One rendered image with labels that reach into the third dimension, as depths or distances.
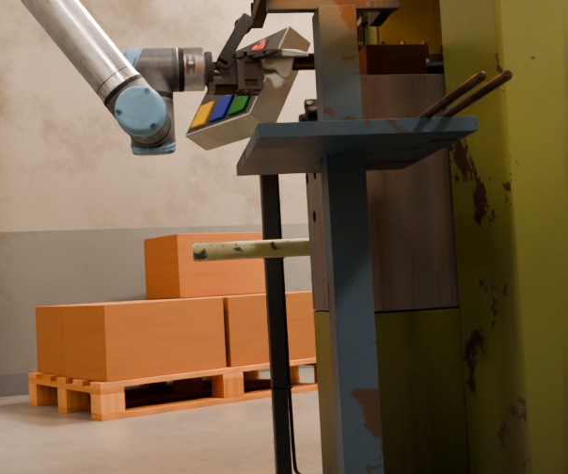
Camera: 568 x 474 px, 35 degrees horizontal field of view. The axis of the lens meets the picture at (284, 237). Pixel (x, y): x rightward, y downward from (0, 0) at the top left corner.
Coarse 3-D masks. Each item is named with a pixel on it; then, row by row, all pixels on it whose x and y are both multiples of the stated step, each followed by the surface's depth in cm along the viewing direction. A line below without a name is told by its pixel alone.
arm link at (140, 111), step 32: (32, 0) 167; (64, 0) 167; (64, 32) 166; (96, 32) 167; (96, 64) 166; (128, 64) 168; (128, 96) 164; (160, 96) 166; (128, 128) 164; (160, 128) 167
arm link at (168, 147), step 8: (168, 96) 181; (168, 104) 181; (168, 112) 176; (168, 136) 179; (136, 144) 179; (144, 144) 176; (152, 144) 176; (160, 144) 179; (168, 144) 180; (136, 152) 180; (144, 152) 179; (152, 152) 179; (160, 152) 179; (168, 152) 181
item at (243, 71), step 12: (240, 60) 184; (252, 60) 184; (216, 72) 185; (228, 72) 185; (240, 72) 183; (252, 72) 184; (216, 84) 184; (228, 84) 185; (240, 84) 183; (252, 84) 184
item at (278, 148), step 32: (256, 128) 121; (288, 128) 119; (320, 128) 120; (352, 128) 120; (384, 128) 121; (416, 128) 121; (448, 128) 122; (256, 160) 139; (288, 160) 141; (384, 160) 148; (416, 160) 150
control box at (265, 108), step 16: (288, 32) 233; (272, 48) 235; (288, 48) 233; (304, 48) 236; (288, 80) 232; (208, 96) 254; (224, 96) 244; (256, 96) 227; (272, 96) 229; (240, 112) 229; (256, 112) 226; (272, 112) 229; (208, 128) 242; (224, 128) 238; (240, 128) 234; (208, 144) 251; (224, 144) 247
